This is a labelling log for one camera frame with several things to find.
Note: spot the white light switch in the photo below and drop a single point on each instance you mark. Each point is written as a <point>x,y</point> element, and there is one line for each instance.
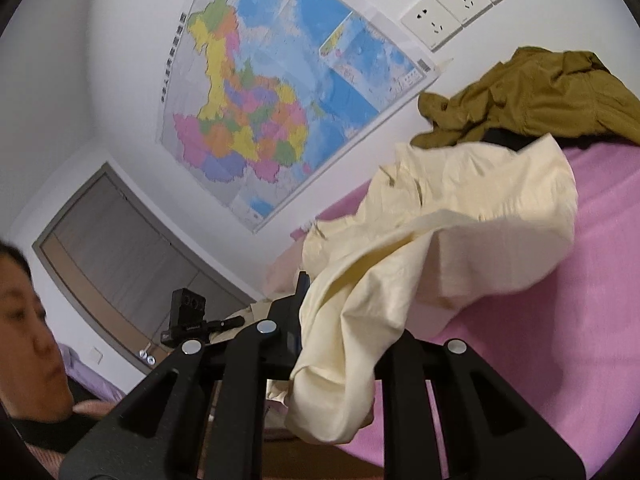
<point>96,355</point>

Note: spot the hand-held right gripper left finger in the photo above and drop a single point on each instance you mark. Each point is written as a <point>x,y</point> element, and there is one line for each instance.
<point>250,360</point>

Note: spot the black garment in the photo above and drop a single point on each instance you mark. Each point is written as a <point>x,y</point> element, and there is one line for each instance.
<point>505,139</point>

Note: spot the person's torso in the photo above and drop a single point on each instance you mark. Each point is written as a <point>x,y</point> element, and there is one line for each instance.
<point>45,435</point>

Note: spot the olive brown garment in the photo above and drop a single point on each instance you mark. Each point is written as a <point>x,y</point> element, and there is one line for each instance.
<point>540,95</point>

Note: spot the folded pink garment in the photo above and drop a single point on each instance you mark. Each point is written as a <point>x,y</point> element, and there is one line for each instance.
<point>282,272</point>

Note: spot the colourful wall map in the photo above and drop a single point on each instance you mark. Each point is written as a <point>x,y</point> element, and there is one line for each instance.
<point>280,85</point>

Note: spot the grey brown door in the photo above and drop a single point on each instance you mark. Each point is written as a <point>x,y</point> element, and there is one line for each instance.
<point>125,260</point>

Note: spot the purple cloth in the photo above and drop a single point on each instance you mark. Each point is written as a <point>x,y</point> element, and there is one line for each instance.
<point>85,375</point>

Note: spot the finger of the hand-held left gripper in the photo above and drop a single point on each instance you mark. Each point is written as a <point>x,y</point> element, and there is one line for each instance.
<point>289,317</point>

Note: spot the cream garment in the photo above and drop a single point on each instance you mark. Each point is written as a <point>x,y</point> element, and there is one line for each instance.
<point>450,240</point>

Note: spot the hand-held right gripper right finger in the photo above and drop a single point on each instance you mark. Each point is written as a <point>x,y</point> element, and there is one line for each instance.
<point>402,400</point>

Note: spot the person's head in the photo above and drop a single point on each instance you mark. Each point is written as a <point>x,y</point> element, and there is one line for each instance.
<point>25,330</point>

